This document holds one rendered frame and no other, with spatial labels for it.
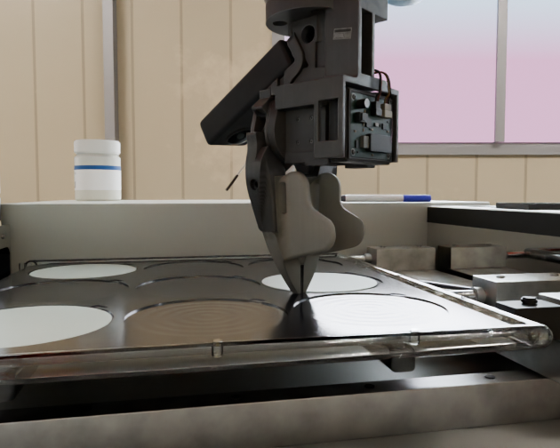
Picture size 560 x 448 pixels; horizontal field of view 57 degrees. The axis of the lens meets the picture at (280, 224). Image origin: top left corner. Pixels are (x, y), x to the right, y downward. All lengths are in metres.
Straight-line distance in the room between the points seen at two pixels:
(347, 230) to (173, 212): 0.30
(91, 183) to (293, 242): 0.52
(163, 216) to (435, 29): 1.79
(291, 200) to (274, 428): 0.15
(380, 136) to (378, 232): 0.35
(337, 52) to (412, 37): 1.89
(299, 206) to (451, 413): 0.17
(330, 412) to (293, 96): 0.21
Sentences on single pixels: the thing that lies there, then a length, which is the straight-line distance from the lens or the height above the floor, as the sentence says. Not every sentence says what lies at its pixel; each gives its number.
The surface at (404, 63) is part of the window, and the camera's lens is 2.22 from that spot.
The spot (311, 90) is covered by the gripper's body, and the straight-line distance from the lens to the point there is 0.35.
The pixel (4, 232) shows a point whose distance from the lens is 0.65.
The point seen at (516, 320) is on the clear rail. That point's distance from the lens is 0.34.
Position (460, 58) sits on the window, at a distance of 2.29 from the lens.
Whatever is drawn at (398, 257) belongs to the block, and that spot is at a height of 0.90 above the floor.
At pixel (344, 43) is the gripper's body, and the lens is 0.36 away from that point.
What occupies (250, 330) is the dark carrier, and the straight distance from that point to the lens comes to 0.30.
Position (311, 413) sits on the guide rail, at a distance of 0.34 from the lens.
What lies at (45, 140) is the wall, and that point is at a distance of 2.35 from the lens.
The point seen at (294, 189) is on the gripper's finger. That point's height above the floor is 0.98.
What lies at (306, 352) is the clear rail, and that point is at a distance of 0.27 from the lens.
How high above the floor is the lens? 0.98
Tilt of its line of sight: 3 degrees down
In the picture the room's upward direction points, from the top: straight up
